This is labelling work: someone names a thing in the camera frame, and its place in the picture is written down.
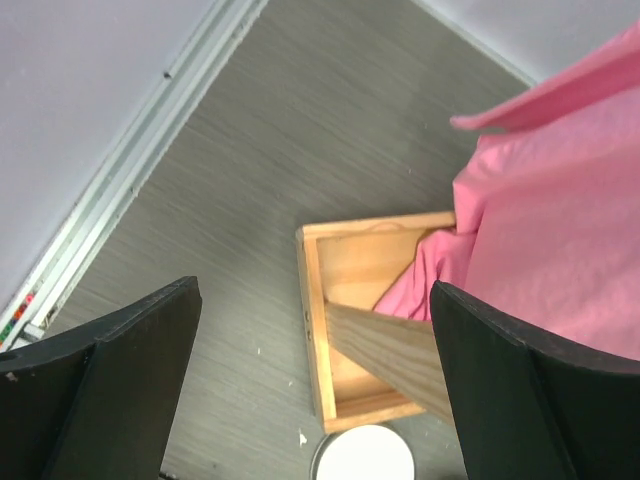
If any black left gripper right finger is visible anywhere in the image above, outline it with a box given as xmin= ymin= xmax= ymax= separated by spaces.
xmin=430 ymin=282 xmax=639 ymax=479

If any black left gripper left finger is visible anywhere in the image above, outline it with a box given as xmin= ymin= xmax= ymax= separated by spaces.
xmin=1 ymin=276 xmax=202 ymax=479

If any pink shirt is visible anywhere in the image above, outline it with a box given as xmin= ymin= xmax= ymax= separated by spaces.
xmin=376 ymin=26 xmax=639 ymax=359

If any round steel lid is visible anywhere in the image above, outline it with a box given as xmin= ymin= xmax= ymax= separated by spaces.
xmin=309 ymin=425 xmax=416 ymax=480

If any wooden clothes rack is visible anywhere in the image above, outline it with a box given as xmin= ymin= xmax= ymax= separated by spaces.
xmin=296 ymin=212 xmax=455 ymax=433

